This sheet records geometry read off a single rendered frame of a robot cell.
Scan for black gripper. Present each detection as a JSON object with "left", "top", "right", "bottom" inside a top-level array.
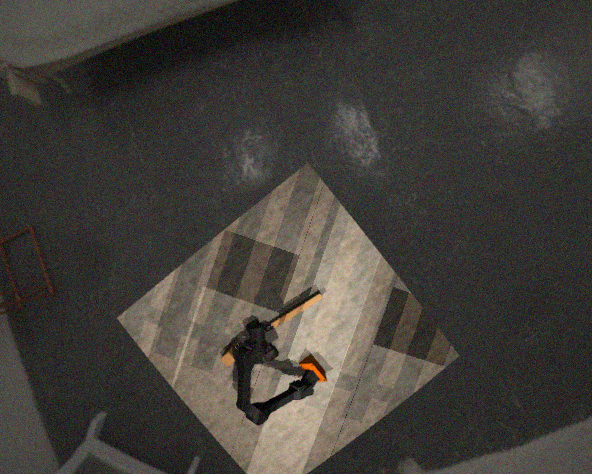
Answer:
[{"left": 246, "top": 319, "right": 279, "bottom": 362}]

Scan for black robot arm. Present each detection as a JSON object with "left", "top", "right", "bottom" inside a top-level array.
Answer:
[{"left": 234, "top": 323, "right": 320, "bottom": 426}]

